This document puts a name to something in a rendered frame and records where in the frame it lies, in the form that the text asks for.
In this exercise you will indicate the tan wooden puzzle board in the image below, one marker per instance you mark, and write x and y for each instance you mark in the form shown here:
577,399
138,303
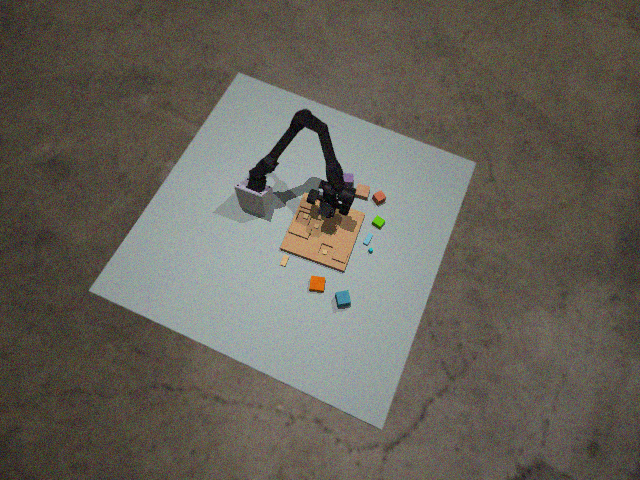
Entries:
336,234

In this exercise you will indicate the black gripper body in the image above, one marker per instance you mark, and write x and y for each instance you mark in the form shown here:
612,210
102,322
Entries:
313,196

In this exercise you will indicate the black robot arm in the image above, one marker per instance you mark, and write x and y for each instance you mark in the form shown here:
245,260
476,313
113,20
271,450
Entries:
334,173

